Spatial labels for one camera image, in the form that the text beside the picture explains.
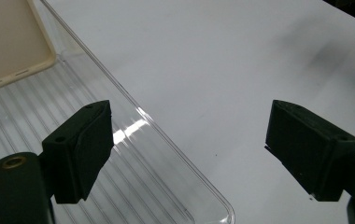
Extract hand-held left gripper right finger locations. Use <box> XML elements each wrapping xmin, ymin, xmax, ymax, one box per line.
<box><xmin>264</xmin><ymin>99</ymin><xmax>355</xmax><ymax>203</ymax></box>

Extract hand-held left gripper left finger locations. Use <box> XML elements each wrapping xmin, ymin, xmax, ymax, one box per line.
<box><xmin>41</xmin><ymin>100</ymin><xmax>115</xmax><ymax>205</ymax></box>

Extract clear plastic storage bin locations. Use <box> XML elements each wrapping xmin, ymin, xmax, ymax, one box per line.
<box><xmin>0</xmin><ymin>0</ymin><xmax>236</xmax><ymax>224</ymax></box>

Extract beige phone case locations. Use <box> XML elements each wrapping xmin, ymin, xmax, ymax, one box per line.
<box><xmin>0</xmin><ymin>0</ymin><xmax>58</xmax><ymax>91</ymax></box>

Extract white table sheet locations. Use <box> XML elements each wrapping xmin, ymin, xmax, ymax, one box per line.
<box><xmin>30</xmin><ymin>0</ymin><xmax>355</xmax><ymax>224</ymax></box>

